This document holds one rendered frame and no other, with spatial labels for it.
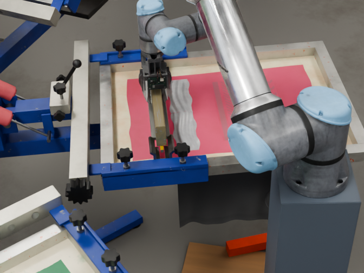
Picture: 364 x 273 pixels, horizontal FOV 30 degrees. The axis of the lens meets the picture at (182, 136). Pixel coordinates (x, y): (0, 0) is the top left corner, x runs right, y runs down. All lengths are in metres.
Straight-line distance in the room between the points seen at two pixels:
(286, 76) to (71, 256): 0.99
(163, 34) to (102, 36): 2.56
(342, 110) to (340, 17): 3.11
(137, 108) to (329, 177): 0.85
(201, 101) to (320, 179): 0.78
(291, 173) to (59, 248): 0.64
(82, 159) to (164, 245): 1.19
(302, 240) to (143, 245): 1.48
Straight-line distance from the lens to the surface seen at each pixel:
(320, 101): 1.46
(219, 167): 1.94
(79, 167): 1.89
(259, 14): 4.53
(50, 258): 1.80
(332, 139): 1.48
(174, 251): 3.01
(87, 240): 1.76
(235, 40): 1.44
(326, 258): 1.71
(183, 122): 2.13
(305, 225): 1.61
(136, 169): 1.91
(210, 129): 2.11
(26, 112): 2.12
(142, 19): 1.90
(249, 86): 1.42
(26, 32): 2.71
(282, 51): 2.41
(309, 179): 1.54
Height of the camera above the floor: 2.32
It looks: 41 degrees down
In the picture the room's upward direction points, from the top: 3 degrees counter-clockwise
